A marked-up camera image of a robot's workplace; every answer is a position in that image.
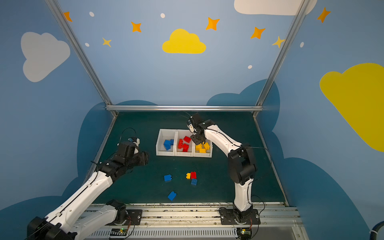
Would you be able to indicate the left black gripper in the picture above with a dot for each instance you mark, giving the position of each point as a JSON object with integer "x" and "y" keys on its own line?
{"x": 139, "y": 158}

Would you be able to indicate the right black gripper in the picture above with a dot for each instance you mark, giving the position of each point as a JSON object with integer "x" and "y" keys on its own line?
{"x": 197, "y": 138}

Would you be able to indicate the red lego brick low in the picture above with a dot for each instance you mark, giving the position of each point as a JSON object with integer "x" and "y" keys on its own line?
{"x": 185, "y": 148}

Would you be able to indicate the long red lego brick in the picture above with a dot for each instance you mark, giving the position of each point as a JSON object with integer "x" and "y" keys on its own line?
{"x": 180, "y": 144}

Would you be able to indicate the blue lego brick top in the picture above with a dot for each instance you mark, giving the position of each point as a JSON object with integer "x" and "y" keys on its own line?
{"x": 167, "y": 145}

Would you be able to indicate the small blue lego brick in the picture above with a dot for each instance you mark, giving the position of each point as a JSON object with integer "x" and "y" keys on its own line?
{"x": 194, "y": 182}

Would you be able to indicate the blue lego brick bottom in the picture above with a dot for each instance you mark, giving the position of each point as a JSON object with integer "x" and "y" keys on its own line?
{"x": 172, "y": 195}

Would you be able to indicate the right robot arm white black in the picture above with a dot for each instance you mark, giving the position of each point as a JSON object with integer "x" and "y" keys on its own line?
{"x": 241, "y": 162}

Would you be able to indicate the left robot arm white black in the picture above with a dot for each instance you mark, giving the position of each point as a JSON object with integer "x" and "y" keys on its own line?
{"x": 60, "y": 224}

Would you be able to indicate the right white plastic bin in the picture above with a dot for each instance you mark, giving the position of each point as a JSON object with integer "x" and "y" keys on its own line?
{"x": 208, "y": 154}

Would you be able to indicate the white plastic bin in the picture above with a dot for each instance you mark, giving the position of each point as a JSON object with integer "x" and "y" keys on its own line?
{"x": 165, "y": 134}
{"x": 180, "y": 134}
{"x": 208, "y": 154}

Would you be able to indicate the middle white plastic bin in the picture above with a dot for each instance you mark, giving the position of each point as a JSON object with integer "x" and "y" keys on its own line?
{"x": 180, "y": 134}

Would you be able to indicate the left white plastic bin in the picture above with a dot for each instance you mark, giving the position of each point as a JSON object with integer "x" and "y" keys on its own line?
{"x": 165, "y": 134}

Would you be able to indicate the left circuit board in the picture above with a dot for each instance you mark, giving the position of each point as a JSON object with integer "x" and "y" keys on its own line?
{"x": 120, "y": 233}

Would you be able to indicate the circuit board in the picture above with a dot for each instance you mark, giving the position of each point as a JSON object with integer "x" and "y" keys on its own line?
{"x": 120, "y": 233}
{"x": 244, "y": 234}

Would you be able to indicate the right circuit board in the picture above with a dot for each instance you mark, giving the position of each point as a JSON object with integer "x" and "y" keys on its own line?
{"x": 244, "y": 234}

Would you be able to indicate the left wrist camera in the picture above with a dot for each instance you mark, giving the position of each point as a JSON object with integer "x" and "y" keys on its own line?
{"x": 129, "y": 148}

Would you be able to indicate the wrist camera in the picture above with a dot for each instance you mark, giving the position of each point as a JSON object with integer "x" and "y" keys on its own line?
{"x": 129, "y": 148}
{"x": 194, "y": 123}

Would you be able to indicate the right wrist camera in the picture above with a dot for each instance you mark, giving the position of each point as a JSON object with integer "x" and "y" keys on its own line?
{"x": 194, "y": 123}

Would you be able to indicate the aluminium frame back bar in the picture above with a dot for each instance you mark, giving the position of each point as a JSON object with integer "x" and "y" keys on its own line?
{"x": 144, "y": 108}

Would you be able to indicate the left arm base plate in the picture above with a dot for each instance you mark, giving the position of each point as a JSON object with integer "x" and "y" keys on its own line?
{"x": 127, "y": 217}

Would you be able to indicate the aluminium mounting rail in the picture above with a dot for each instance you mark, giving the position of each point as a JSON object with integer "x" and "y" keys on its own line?
{"x": 204, "y": 215}

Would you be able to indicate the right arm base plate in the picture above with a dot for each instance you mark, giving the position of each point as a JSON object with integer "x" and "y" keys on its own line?
{"x": 235, "y": 217}

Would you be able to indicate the aluminium frame right post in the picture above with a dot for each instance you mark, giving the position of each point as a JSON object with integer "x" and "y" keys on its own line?
{"x": 291, "y": 34}

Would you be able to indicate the aluminium frame post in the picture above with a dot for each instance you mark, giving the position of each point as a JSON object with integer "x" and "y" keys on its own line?
{"x": 291, "y": 34}
{"x": 64, "y": 24}

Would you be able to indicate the aluminium frame left post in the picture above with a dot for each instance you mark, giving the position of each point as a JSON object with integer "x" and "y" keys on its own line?
{"x": 64, "y": 24}

